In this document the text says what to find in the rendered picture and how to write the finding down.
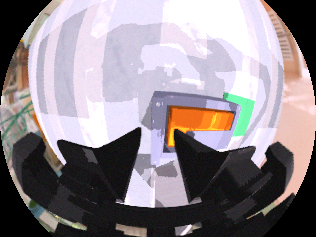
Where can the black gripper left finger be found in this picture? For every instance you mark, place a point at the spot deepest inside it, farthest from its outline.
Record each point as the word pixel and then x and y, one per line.
pixel 114 162

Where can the orange l-shaped part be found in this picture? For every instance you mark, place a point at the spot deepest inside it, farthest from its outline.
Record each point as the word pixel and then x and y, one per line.
pixel 195 118

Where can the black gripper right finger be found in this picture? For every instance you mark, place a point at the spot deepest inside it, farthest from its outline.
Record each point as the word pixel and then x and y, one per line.
pixel 201 165

